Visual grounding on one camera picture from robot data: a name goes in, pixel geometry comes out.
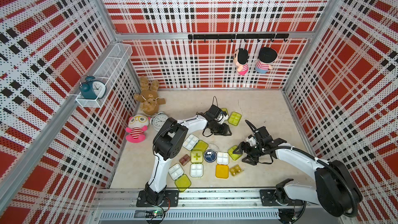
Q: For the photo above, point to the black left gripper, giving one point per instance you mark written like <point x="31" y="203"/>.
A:
<point x="223" y="131"/>

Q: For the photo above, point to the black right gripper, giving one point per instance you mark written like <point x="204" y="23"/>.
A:
<point x="252" y="160"/>

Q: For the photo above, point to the green pillbox white tray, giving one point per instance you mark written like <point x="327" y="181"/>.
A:
<point x="234" y="118"/>

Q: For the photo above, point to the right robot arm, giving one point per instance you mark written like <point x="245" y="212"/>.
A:
<point x="334" y="188"/>

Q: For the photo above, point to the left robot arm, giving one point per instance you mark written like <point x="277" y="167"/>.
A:
<point x="168" y="143"/>

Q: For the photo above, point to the round blue pillbox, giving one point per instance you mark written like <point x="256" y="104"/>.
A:
<point x="210" y="156"/>

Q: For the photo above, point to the green pillbox with cross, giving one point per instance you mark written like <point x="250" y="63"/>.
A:
<point x="196" y="156"/>

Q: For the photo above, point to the small yellow transparent pillbox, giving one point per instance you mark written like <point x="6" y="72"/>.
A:
<point x="235" y="170"/>

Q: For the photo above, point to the small brown pillbox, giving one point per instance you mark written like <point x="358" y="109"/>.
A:
<point x="185" y="160"/>

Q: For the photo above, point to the white alarm clock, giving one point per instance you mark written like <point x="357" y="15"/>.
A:
<point x="158" y="120"/>

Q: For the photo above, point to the open green pillbox front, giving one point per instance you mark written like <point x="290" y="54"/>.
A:
<point x="181" y="180"/>

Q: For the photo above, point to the brown teddy bear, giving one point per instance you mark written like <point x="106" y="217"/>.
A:
<point x="148" y="97"/>

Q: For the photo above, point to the pink dressed hanging doll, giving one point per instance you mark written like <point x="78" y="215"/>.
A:
<point x="240" y="61"/>

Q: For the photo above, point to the pink owl plush toy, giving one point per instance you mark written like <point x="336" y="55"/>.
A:
<point x="136" y="129"/>

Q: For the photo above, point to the blue dressed hanging doll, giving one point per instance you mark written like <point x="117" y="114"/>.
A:
<point x="265" y="59"/>

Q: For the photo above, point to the teal alarm clock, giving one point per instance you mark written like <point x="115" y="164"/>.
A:
<point x="91" y="88"/>

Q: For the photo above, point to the black hook rail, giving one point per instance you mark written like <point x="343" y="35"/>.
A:
<point x="270" y="36"/>

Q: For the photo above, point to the white wire shelf basket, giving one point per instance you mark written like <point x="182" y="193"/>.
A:
<point x="108" y="71"/>

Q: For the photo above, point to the metal base rail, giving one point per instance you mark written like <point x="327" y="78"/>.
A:
<point x="202" y="204"/>

